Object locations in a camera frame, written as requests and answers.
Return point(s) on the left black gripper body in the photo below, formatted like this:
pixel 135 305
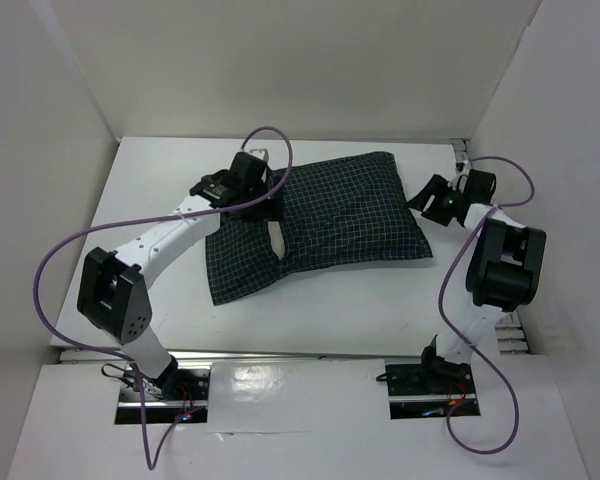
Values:
pixel 270 210

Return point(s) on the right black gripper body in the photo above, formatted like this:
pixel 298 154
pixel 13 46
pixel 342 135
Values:
pixel 431 197

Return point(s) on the dark checkered pillowcase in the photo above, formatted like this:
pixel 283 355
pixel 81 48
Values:
pixel 336 212

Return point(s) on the cream white pillow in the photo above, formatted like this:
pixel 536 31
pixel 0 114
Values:
pixel 277 241

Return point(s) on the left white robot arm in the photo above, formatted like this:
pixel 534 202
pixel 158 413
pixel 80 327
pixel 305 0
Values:
pixel 114 286

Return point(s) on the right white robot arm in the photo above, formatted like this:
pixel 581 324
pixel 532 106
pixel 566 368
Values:
pixel 502 274

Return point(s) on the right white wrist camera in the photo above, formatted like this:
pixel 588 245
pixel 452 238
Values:
pixel 460 172

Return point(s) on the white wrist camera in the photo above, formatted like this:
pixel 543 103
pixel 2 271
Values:
pixel 460 172
pixel 259 153

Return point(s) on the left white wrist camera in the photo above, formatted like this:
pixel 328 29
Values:
pixel 259 153

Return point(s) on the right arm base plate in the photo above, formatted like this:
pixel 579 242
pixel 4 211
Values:
pixel 415 394

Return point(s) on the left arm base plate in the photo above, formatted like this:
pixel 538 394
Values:
pixel 188 398

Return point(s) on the aluminium front rail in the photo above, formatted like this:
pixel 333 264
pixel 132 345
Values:
pixel 71 356

